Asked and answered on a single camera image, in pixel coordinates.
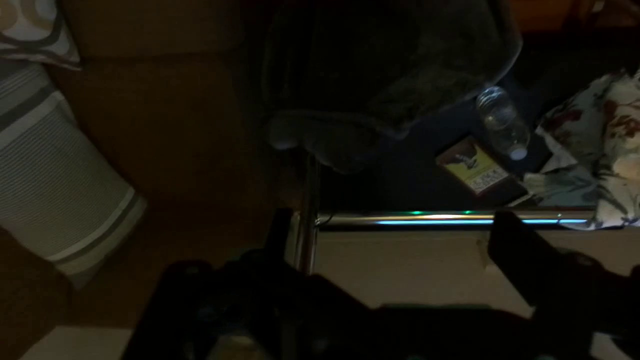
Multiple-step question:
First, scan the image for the chrome metal clothes rack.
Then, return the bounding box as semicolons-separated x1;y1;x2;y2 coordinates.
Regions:
286;153;602;276

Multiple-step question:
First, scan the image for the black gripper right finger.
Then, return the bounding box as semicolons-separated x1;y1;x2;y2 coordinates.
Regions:
487;210;640;360

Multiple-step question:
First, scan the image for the wavy patterned pillow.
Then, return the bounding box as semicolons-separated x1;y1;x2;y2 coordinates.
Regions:
0;0;84;73

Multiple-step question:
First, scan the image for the white floral cloth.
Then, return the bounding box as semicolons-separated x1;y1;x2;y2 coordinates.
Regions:
523;68;640;231

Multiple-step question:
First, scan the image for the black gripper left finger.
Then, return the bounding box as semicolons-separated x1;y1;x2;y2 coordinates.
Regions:
121;208;376;360

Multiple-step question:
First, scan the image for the white grey striped pillow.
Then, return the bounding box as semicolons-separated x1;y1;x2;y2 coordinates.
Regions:
0;63;148;290

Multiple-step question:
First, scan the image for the clear plastic bottle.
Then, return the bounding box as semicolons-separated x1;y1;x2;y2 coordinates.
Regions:
473;85;534;164

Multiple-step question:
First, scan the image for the yellow covered book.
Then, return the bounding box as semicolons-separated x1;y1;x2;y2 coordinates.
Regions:
433;134;530;201

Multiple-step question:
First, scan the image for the dark grey cloth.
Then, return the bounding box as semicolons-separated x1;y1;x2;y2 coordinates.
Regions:
264;0;525;176

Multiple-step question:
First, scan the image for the brown couch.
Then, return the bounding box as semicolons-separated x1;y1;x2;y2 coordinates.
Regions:
0;0;315;360

